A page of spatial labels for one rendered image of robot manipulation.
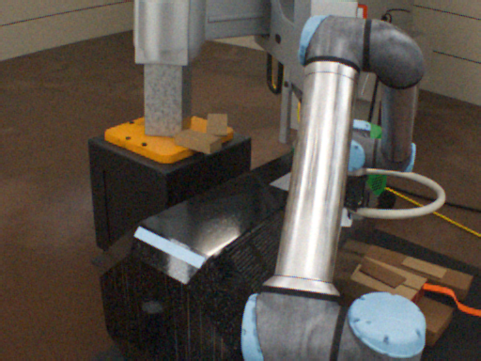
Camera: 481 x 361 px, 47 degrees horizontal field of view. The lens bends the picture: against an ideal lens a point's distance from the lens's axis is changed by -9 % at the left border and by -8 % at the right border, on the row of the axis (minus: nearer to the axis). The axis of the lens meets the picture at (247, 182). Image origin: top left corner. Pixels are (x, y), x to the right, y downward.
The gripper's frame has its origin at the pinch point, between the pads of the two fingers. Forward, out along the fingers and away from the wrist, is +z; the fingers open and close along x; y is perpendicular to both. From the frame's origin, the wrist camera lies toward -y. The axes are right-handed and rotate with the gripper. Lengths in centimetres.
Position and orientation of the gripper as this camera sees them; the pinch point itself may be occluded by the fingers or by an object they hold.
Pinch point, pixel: (343, 225)
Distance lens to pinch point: 203.2
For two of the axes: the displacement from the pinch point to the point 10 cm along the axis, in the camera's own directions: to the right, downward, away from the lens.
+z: -0.1, 9.2, 4.0
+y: 7.1, 2.9, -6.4
